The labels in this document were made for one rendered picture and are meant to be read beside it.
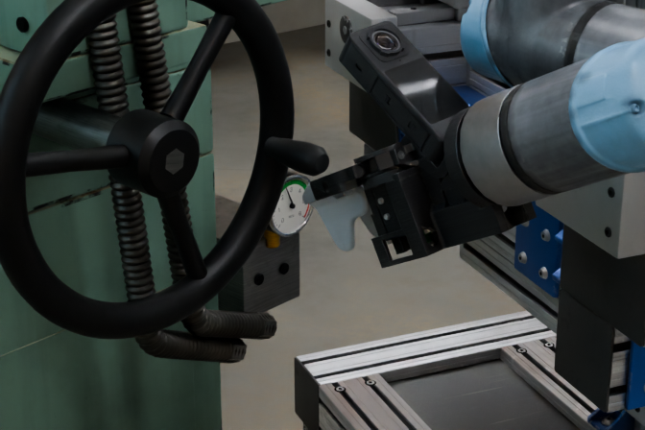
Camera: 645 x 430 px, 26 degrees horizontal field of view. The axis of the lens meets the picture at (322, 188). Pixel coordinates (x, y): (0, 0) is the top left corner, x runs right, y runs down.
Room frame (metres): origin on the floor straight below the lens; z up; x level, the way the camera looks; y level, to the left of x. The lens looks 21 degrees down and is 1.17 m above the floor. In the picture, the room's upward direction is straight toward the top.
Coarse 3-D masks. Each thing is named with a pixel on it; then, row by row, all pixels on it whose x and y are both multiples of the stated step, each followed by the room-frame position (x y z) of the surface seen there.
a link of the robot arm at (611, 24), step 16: (592, 16) 0.92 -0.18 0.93; (608, 16) 0.92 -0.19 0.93; (624, 16) 0.91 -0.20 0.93; (640, 16) 0.91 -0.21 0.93; (592, 32) 0.91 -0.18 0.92; (608, 32) 0.91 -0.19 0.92; (624, 32) 0.90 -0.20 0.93; (640, 32) 0.89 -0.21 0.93; (576, 48) 0.91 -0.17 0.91; (592, 48) 0.90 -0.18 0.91
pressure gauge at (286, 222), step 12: (288, 180) 1.24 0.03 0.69; (300, 180) 1.26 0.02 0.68; (300, 192) 1.26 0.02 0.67; (288, 204) 1.25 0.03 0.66; (300, 204) 1.26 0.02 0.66; (276, 216) 1.23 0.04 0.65; (288, 216) 1.25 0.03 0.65; (300, 216) 1.26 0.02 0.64; (276, 228) 1.23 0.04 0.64; (288, 228) 1.25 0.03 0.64; (300, 228) 1.25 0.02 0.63; (276, 240) 1.26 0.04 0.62
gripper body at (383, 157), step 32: (448, 128) 0.88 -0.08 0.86; (384, 160) 0.91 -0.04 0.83; (416, 160) 0.91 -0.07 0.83; (448, 160) 0.86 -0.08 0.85; (384, 192) 0.93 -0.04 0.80; (416, 192) 0.90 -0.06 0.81; (448, 192) 0.90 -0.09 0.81; (480, 192) 0.86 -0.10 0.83; (384, 224) 0.93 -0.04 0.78; (416, 224) 0.89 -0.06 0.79; (448, 224) 0.89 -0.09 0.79; (480, 224) 0.87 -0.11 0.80; (512, 224) 0.87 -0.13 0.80; (384, 256) 0.91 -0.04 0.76; (416, 256) 0.89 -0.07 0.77
